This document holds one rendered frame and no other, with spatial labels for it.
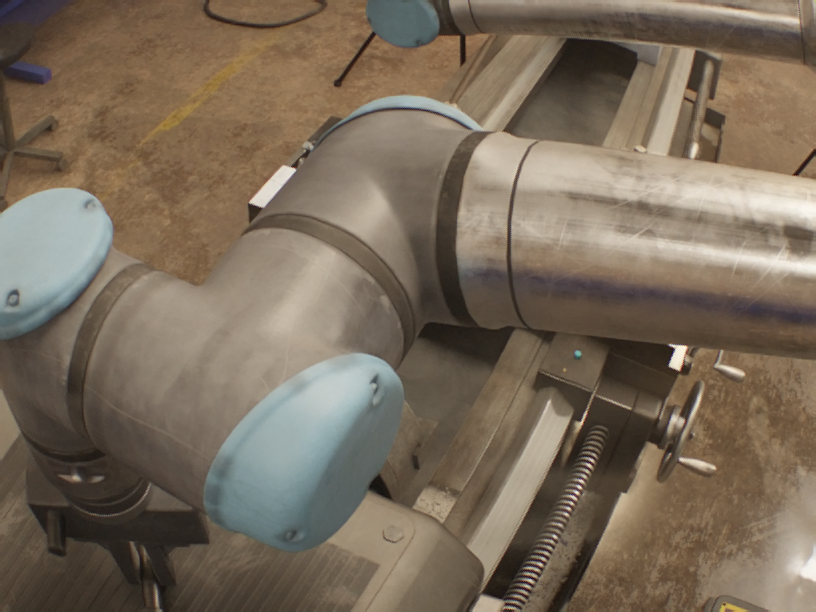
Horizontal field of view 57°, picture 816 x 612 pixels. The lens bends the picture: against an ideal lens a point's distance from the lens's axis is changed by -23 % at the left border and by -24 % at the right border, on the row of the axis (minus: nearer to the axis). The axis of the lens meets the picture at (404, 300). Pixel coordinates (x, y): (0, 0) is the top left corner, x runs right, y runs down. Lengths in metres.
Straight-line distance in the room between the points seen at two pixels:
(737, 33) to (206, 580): 0.71
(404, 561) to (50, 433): 0.35
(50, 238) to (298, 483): 0.16
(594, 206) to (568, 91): 1.95
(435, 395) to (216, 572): 0.94
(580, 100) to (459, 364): 0.92
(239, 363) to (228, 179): 2.74
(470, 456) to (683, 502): 1.17
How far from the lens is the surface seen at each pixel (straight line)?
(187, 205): 3.00
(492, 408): 1.42
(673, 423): 1.62
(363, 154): 0.43
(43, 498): 0.56
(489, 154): 0.41
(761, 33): 0.88
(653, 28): 0.90
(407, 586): 0.69
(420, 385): 1.58
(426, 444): 1.02
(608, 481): 1.69
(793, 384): 2.87
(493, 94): 2.03
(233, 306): 0.36
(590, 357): 1.46
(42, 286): 0.37
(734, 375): 1.59
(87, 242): 0.38
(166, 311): 0.36
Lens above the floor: 1.96
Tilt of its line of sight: 47 degrees down
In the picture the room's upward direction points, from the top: 6 degrees clockwise
